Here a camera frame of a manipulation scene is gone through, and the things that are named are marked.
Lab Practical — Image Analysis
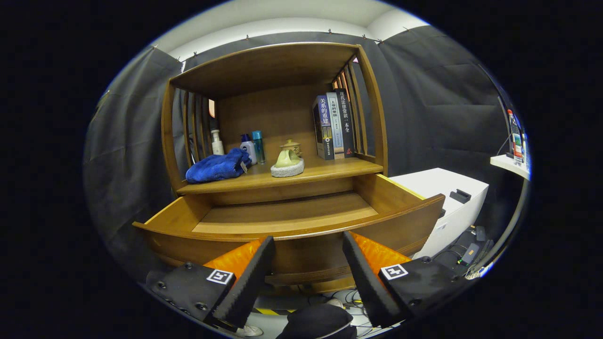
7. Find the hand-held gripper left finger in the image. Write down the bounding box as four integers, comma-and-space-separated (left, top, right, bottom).
146, 235, 277, 330

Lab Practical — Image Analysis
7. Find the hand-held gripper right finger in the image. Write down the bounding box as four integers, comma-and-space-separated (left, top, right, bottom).
342, 231, 472, 329

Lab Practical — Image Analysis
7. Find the brown wooden drawer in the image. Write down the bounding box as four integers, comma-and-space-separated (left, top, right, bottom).
133, 173, 446, 285

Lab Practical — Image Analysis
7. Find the green handled grey scrubber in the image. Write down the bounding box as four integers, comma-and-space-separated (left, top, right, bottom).
270, 150, 305, 178

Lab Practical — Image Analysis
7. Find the white drawer cabinet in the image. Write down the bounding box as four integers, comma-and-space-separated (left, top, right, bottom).
389, 168, 489, 259

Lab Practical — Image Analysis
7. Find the wooden countertop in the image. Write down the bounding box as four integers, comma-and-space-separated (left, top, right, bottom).
177, 155, 384, 195

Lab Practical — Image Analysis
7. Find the brown wooden cabinet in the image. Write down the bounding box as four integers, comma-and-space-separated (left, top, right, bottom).
160, 41, 389, 292

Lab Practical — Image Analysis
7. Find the person's dark clothed leg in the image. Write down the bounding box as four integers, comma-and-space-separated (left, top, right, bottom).
277, 304, 357, 339

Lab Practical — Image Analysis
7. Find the black computer tower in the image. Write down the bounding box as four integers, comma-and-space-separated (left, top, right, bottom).
433, 226, 495, 278

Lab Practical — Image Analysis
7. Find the blue folded towel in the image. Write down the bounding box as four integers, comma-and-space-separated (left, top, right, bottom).
185, 148, 252, 184

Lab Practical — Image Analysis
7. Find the white bottle with blue cap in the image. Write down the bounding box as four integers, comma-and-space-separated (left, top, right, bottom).
240, 134, 258, 165

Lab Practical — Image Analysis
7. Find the teal slim bottle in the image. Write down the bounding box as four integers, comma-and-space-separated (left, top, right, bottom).
252, 130, 266, 164

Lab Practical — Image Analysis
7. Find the beige lidded teacup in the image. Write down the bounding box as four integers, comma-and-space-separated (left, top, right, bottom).
280, 139, 302, 158

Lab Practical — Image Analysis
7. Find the black spine book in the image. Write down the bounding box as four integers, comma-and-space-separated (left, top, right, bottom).
334, 89, 356, 158

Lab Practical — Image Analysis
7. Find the grey spine book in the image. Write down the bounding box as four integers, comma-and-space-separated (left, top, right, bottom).
326, 92, 345, 159

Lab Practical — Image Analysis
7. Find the black backdrop cloth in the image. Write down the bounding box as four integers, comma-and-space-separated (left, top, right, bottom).
84, 26, 526, 283

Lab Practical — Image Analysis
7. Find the white side desk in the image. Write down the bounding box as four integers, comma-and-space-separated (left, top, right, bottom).
490, 154, 530, 181

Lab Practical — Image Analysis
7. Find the red label water bottle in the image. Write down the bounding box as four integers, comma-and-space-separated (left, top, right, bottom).
507, 109, 523, 163

